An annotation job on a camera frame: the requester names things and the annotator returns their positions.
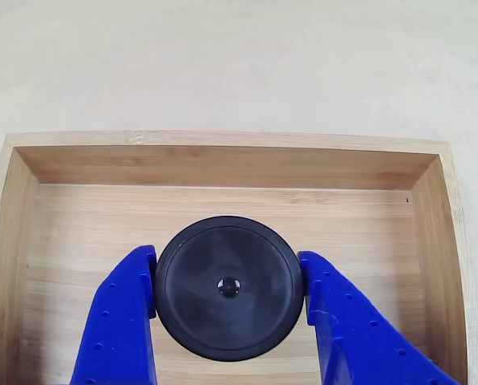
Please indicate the black cylinder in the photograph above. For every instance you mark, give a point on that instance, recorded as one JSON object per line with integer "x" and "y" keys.
{"x": 229, "y": 286}

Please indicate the wooden box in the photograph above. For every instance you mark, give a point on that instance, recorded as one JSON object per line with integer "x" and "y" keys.
{"x": 231, "y": 168}

